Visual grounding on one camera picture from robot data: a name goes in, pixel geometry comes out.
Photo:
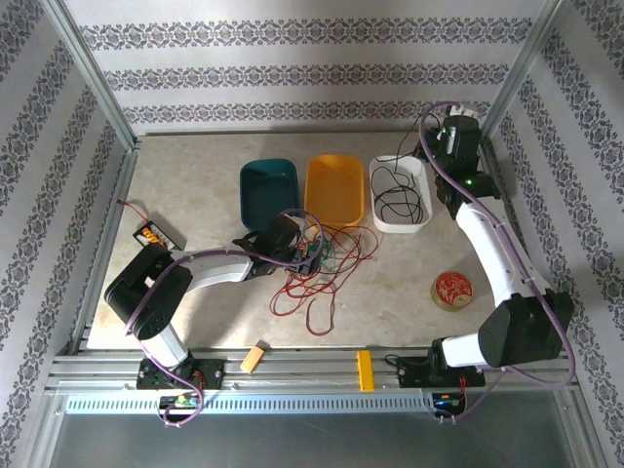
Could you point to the teal plastic bin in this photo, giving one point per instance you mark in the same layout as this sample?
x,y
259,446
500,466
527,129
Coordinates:
x,y
268,195

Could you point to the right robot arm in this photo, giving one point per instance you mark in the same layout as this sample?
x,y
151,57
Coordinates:
x,y
502,253

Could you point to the round tin with red lid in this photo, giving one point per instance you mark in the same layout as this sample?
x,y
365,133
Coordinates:
x,y
452,291

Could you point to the white plastic bin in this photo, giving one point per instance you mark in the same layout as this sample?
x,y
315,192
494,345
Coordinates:
x,y
402,226

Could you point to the aluminium extrusion frame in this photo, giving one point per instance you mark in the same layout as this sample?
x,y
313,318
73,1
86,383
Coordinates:
x,y
302,379

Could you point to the right small circuit board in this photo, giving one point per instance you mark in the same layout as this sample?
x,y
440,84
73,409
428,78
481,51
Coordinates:
x,y
448,402

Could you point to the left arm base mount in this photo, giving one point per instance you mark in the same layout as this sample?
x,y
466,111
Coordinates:
x,y
209,373

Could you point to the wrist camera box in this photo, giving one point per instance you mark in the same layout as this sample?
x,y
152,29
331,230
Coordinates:
x,y
298,227
465,113

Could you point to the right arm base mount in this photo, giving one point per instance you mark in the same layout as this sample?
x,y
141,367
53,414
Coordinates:
x,y
414,373

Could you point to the orange plastic bin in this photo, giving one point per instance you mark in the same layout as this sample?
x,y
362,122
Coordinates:
x,y
334,190

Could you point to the black tray with orange connectors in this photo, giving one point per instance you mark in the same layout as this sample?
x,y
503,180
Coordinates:
x,y
156,236

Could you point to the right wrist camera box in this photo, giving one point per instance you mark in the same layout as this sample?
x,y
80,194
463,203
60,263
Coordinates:
x,y
465,113

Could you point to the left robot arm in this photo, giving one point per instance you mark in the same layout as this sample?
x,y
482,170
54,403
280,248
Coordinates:
x,y
214,265

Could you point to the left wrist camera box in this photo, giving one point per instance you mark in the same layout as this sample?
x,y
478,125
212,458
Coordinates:
x,y
298,227

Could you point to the left small circuit board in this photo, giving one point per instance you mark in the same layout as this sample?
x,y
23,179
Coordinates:
x,y
183,401

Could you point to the small circuit board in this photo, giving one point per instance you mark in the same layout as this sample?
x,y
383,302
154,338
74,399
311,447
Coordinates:
x,y
448,402
183,401

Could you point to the orange wooden block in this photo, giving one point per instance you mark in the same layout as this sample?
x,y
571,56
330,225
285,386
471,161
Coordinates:
x,y
253,358

